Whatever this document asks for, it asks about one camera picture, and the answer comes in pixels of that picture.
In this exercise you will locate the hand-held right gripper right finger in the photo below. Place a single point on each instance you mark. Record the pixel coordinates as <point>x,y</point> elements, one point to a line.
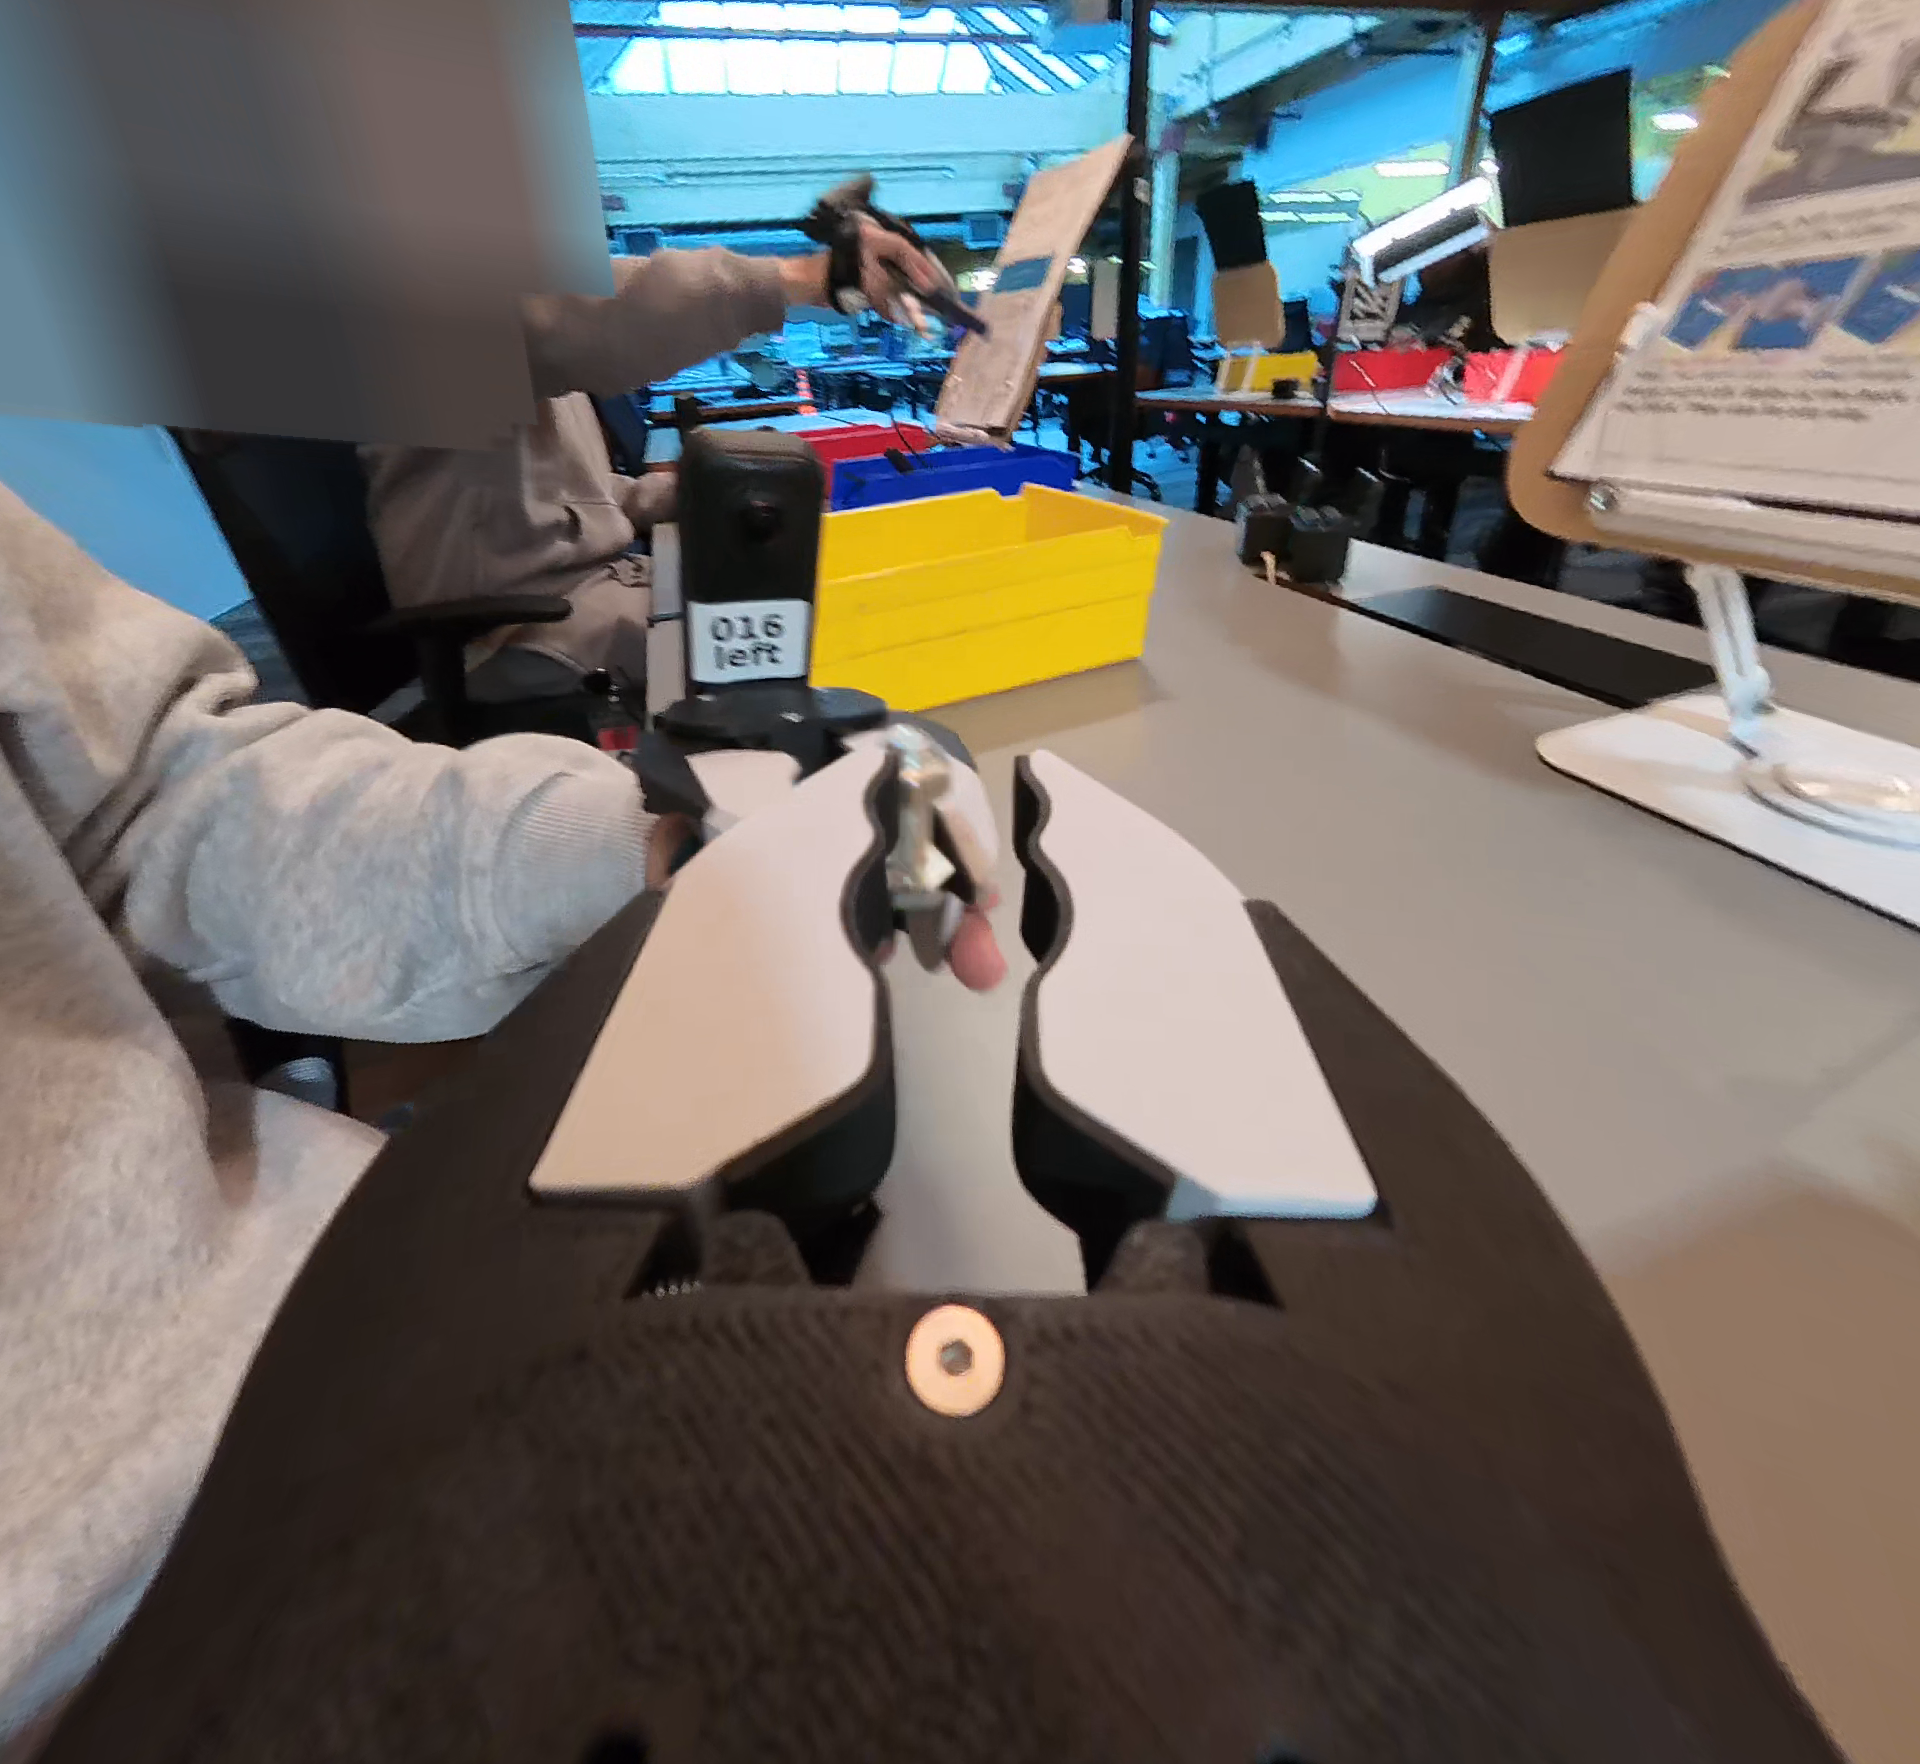
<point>1186,1029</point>

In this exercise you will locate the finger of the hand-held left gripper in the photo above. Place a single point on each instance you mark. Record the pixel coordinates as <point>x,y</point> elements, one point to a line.
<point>969,819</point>
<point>760,788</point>

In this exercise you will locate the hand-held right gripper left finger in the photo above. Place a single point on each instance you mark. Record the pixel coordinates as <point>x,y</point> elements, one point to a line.
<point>735,1029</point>

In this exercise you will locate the steel hex bolt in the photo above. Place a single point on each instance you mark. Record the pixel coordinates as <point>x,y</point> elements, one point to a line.
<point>913,832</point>

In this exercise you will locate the yellow plastic bin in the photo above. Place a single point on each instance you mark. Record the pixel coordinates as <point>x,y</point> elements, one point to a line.
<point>990,594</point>

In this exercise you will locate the person's left forearm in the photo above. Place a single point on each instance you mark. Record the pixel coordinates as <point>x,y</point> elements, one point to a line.
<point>301,819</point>

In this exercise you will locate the grey desk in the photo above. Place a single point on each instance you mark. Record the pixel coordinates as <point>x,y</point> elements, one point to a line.
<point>1425,894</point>

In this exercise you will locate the black desk mat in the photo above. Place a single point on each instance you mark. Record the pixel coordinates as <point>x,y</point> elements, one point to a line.
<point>1529,640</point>

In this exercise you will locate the wood-edged work desk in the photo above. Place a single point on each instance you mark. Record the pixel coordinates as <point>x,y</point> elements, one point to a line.
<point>1351,406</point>

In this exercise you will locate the black desk lamp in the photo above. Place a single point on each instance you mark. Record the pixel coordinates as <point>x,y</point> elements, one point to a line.
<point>1425,239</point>

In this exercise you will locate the red plastic bin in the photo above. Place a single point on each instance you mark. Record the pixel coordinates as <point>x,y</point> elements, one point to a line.
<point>863,442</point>

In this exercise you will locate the blue plastic bin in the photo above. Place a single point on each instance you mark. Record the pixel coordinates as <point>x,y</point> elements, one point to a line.
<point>958,478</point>

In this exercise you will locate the tall wooden document stand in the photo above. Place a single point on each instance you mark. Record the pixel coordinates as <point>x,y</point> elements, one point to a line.
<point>1036,294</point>

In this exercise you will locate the black battery charger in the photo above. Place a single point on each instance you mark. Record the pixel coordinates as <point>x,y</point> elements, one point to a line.
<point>1270,531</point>
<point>1321,542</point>

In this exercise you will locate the small yellow storage bin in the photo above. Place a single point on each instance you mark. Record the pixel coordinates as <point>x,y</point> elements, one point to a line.
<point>1270,373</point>

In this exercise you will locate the small wooden document stand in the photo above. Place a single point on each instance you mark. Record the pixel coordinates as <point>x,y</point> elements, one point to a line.
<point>1249,308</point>

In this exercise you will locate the black support column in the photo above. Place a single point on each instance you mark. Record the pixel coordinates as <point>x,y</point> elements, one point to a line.
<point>1141,142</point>

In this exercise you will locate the black monitor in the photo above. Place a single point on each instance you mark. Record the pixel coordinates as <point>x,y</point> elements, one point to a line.
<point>1558,151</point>
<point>1232,229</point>

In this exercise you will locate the red storage bin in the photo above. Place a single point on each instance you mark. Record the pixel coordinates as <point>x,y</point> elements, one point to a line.
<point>1386,373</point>

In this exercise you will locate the ceiling projector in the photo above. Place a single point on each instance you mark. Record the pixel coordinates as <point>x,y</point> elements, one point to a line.
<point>1083,8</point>

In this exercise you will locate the person's grey sweatshirt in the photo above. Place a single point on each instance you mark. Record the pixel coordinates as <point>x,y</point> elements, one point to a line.
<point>106,1345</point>

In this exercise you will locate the wide wooden document stand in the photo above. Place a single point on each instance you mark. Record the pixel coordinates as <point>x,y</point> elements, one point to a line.
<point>1558,271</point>

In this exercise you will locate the printed instruction sheet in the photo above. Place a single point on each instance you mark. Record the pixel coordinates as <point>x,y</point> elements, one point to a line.
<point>1770,339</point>

